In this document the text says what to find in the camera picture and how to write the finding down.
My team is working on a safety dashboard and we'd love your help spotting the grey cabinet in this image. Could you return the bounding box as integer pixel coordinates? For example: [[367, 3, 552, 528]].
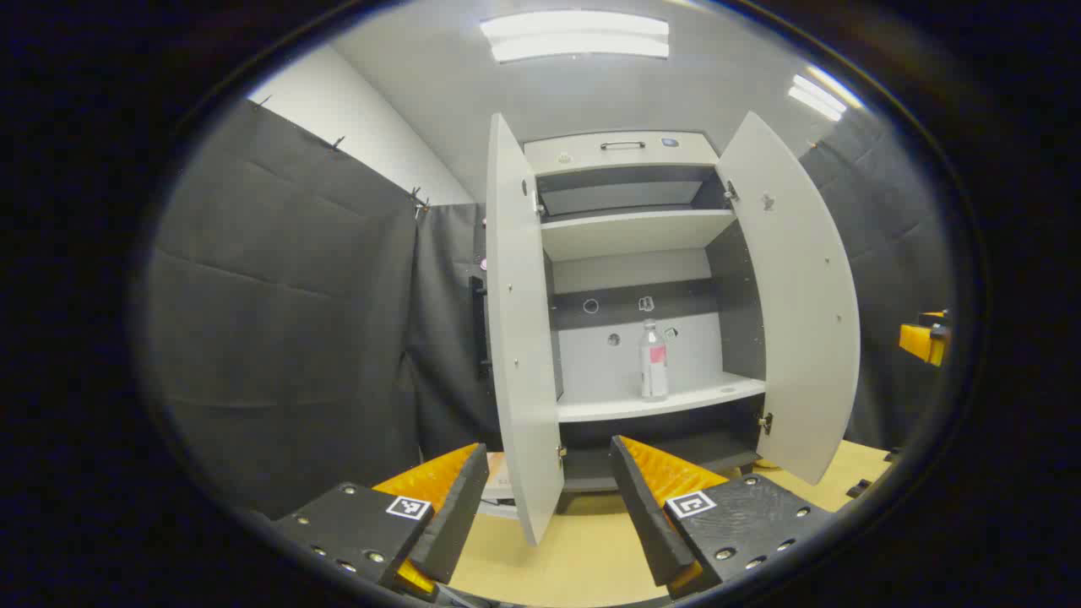
[[524, 131, 769, 495]]

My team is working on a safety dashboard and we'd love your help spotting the black backdrop cloth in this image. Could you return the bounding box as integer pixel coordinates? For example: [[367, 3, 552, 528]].
[[144, 97, 955, 520]]

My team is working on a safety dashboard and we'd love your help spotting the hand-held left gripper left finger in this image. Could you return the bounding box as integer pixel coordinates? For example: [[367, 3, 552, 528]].
[[272, 442, 492, 602]]

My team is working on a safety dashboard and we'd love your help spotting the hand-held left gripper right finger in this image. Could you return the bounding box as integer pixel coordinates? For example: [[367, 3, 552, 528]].
[[610, 436, 837, 600]]

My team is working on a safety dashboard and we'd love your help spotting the clear bottle with pink label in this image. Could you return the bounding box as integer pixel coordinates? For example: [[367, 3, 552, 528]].
[[638, 319, 670, 400]]

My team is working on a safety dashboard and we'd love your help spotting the black left door handle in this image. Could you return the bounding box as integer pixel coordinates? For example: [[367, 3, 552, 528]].
[[469, 274, 492, 381]]

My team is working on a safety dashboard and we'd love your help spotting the grey cabinet door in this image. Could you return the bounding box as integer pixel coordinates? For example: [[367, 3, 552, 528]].
[[715, 111, 861, 486], [486, 112, 565, 547]]

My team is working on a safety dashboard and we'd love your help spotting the large ceiling light panel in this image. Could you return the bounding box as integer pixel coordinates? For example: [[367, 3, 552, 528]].
[[480, 10, 671, 64]]

